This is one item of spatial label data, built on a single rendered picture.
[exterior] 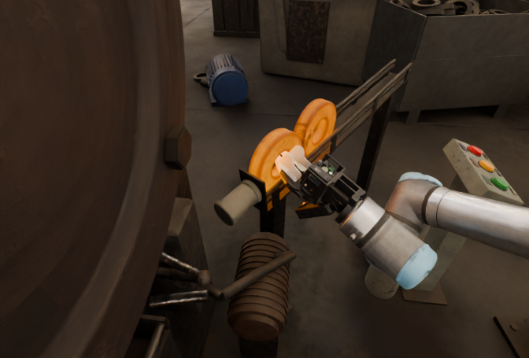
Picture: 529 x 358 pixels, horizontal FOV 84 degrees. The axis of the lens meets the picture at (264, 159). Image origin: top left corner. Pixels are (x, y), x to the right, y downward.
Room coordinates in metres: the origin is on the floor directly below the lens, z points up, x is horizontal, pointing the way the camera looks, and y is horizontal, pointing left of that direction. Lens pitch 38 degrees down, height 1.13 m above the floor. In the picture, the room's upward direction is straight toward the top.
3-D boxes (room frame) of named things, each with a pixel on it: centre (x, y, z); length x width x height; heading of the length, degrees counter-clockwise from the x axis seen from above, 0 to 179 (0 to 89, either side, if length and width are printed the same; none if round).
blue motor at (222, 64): (2.35, 0.32, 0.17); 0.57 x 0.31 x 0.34; 13
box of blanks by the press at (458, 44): (2.34, -1.39, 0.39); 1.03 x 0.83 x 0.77; 98
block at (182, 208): (0.30, 0.17, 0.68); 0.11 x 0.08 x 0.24; 83
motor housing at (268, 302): (0.38, 0.01, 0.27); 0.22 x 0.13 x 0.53; 173
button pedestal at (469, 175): (0.65, -0.63, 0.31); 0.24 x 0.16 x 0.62; 173
